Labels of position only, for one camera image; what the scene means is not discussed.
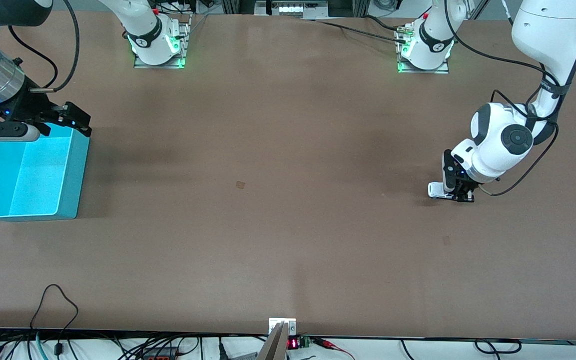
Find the black looped cable with ferrite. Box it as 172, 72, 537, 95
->
30, 284, 79, 357

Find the cyan plastic bin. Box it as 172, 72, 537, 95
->
0, 122, 91, 221

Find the black coiled cable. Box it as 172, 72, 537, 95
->
474, 338, 523, 355

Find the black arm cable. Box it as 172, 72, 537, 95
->
9, 0, 81, 94
443, 0, 563, 197

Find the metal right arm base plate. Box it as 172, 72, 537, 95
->
133, 13, 191, 70

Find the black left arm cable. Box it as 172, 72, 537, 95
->
443, 0, 563, 197

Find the white jeep toy black roof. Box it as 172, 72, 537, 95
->
427, 182, 451, 200

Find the thin black cable on table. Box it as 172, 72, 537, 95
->
310, 19, 411, 44

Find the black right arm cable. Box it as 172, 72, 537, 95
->
9, 0, 81, 94

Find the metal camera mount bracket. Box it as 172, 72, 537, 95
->
256, 317, 297, 360

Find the lit control box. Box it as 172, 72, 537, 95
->
255, 0, 329, 17

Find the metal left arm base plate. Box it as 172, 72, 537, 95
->
396, 25, 451, 75

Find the red clip wire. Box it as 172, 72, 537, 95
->
312, 337, 356, 360

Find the thick black cable on table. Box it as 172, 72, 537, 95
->
362, 14, 402, 31

